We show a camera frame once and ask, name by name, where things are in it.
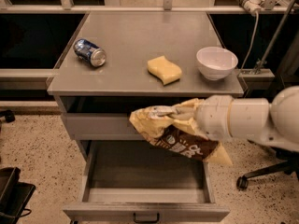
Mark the closed grey top drawer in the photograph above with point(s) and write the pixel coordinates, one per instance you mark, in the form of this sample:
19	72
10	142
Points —
110	126

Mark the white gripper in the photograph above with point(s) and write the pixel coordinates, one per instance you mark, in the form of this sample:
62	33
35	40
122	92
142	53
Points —
212	116

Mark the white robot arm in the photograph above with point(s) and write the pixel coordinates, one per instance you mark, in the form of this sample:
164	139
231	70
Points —
271	124

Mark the open grey middle drawer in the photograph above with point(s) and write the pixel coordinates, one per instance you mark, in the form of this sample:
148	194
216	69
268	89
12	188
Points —
136	182

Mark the yellow sponge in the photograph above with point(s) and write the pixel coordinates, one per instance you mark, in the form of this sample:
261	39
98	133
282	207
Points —
163	69

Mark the white bowl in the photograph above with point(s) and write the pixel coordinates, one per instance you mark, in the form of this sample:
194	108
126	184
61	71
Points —
216	63

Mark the black caster wheel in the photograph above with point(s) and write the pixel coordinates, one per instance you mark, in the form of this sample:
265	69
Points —
7	115

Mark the black office chair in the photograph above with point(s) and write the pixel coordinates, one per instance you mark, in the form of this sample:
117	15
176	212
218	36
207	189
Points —
289	165

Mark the brown chip bag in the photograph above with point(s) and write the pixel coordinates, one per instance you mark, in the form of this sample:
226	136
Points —
155	125

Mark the black bin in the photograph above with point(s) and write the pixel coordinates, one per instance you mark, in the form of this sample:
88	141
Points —
14	196

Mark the blue soda can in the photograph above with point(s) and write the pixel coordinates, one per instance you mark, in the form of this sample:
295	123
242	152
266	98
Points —
89	52

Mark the white power strip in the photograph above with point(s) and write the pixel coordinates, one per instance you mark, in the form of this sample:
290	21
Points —
251	6

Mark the grey drawer cabinet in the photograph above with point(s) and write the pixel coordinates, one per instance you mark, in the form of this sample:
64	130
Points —
123	84

